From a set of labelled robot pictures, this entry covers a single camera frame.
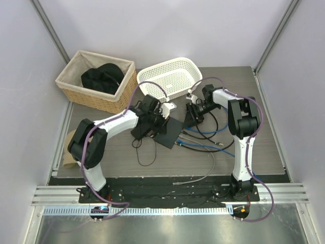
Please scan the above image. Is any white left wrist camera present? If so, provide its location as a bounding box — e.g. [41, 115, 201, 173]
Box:
[160, 102, 177, 119]

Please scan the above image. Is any black cap in basket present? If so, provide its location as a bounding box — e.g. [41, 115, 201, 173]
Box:
[81, 63, 124, 95]

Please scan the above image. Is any grey ethernet cable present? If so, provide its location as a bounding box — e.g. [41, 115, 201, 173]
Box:
[172, 136, 216, 186]

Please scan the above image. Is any beige cap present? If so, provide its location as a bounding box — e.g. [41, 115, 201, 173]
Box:
[63, 129, 79, 169]

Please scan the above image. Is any white perforated plastic basket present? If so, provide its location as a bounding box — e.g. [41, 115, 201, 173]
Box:
[137, 57, 203, 102]

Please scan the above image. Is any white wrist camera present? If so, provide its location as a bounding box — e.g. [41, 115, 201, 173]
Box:
[160, 102, 177, 119]
[186, 93, 198, 104]

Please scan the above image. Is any aluminium front rail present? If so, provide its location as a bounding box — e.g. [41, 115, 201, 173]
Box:
[32, 183, 309, 216]

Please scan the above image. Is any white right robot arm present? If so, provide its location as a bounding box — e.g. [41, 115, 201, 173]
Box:
[184, 85, 264, 201]

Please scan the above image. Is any wicker basket with liner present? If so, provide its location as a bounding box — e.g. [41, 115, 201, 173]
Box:
[55, 50, 137, 114]

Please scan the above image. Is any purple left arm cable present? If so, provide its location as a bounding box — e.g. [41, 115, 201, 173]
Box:
[80, 81, 170, 221]

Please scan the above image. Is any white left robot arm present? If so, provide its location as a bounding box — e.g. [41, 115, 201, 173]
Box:
[68, 95, 175, 203]

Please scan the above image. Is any black ethernet cable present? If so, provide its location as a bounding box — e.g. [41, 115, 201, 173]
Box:
[182, 109, 236, 153]

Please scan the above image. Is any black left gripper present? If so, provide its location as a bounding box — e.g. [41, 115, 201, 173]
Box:
[147, 109, 170, 135]

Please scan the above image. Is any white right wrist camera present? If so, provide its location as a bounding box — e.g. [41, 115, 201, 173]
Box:
[186, 93, 198, 104]

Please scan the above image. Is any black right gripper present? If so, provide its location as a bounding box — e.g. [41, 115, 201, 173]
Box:
[183, 102, 219, 129]

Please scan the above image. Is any black power adapter brick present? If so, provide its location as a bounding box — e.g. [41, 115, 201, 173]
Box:
[131, 124, 151, 141]

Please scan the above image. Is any black network switch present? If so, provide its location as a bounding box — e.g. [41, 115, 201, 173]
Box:
[154, 117, 183, 149]

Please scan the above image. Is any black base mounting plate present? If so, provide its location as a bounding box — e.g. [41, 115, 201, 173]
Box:
[78, 184, 260, 204]

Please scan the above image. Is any thin black adapter cord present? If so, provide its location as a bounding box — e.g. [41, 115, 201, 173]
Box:
[131, 132, 158, 167]

